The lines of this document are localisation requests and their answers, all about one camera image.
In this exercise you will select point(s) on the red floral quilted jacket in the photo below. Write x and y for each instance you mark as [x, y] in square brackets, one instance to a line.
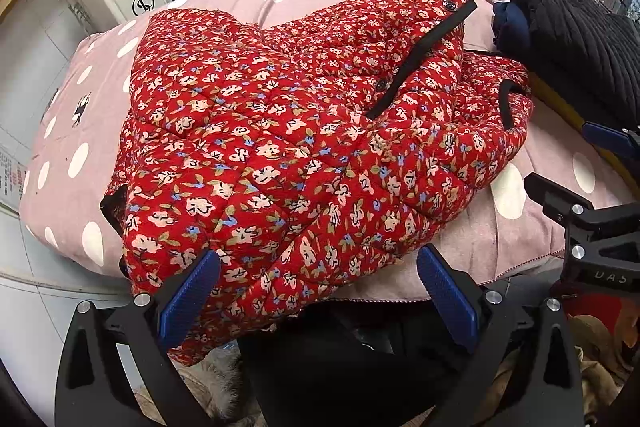
[304, 155]

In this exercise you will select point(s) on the black quilted garment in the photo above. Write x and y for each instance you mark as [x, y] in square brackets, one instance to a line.
[586, 55]

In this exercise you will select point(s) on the navy blue folded garment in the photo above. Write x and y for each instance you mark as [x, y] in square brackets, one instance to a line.
[511, 30]

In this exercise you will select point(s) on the wall poster with QR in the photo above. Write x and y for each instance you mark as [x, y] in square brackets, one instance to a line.
[12, 177]

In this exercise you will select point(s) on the pink polka dot blanket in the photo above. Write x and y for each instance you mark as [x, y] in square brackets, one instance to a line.
[501, 233]

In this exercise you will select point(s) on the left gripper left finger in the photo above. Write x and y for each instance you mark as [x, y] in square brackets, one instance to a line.
[92, 387]

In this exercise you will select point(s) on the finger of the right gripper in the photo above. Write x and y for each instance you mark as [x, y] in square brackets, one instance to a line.
[601, 251]
[623, 143]

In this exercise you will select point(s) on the red garment at right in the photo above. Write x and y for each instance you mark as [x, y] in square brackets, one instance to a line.
[601, 322]

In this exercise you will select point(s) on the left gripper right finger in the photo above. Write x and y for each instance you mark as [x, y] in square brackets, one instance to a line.
[521, 366]

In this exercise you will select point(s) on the fur trimmed garment below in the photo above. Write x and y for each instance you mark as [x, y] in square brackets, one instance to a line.
[222, 389]

